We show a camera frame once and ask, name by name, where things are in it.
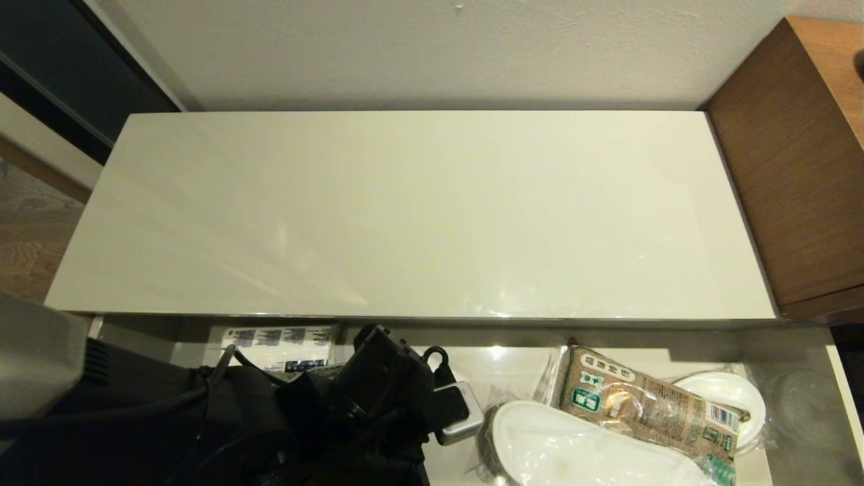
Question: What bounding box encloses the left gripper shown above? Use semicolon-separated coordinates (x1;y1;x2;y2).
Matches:
335;324;434;425

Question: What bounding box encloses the white glossy cabinet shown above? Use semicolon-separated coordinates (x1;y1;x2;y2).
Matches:
44;110;781;322

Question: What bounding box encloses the grey cabinet drawer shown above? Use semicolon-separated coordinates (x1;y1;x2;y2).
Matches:
88;316;864;486

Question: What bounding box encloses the white printed tissue packet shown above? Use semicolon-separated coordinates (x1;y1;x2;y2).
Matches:
221;325;339;374

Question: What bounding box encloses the brown printed snack packet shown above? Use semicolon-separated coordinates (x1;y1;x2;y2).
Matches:
548;344;751;484

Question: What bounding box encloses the dark glass door panel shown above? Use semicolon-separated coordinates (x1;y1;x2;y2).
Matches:
0;0;184;167

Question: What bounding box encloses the brown wooden furniture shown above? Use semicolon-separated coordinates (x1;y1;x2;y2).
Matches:
701;16;864;326

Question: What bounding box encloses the black cable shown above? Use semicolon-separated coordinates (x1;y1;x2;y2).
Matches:
421;345;452;387

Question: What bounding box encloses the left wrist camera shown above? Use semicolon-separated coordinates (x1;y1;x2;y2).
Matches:
432;381;485;447

